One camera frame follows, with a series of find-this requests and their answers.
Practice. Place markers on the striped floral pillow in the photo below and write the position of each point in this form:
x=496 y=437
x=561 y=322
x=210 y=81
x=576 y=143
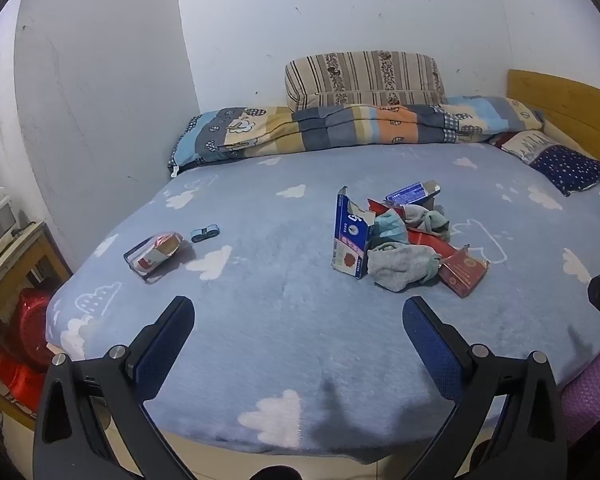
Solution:
x=365 y=75

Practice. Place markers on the white printed pillow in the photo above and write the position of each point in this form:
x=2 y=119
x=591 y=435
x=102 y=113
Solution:
x=522 y=146

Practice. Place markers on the red plastic item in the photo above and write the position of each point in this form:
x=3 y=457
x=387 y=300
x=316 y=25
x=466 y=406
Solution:
x=25 y=320

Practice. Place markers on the small blue box silver flap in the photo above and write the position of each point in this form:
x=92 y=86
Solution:
x=410 y=193

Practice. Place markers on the navy star pillow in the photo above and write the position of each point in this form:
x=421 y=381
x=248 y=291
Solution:
x=570 y=170

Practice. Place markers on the wooden bed headboard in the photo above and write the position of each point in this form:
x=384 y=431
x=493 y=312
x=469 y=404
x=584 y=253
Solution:
x=570 y=105

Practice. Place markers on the torn blue carton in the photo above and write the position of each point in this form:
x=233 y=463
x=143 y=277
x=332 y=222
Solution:
x=350 y=240

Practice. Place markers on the teal grey sock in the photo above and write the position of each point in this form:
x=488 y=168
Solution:
x=390 y=227

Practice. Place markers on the red cardboard box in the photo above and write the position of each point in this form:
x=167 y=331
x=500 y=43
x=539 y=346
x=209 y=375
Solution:
x=462 y=272

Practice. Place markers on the patchwork quilt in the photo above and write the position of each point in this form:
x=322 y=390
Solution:
x=330 y=130

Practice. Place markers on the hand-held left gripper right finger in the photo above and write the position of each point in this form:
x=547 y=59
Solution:
x=430 y=345

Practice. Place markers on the blue cloud print blanket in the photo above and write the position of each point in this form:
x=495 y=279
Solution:
x=280 y=310

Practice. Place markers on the wooden side table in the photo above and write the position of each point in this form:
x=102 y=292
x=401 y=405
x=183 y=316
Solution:
x=15 y=270

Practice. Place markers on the purple plastic basket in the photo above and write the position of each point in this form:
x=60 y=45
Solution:
x=590 y=400

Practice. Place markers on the grey green sock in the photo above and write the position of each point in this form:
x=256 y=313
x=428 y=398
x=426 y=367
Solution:
x=430 y=220

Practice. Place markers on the large grey sock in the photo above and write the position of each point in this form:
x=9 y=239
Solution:
x=397 y=265

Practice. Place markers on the red packaging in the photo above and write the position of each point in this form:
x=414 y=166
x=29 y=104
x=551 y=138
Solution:
x=430 y=242

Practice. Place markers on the red white snack packet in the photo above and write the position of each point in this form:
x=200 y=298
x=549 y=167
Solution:
x=155 y=255

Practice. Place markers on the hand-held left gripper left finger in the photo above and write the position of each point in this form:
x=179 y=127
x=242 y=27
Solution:
x=165 y=340

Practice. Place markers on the small blue plastic item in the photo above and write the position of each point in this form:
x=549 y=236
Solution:
x=205 y=234

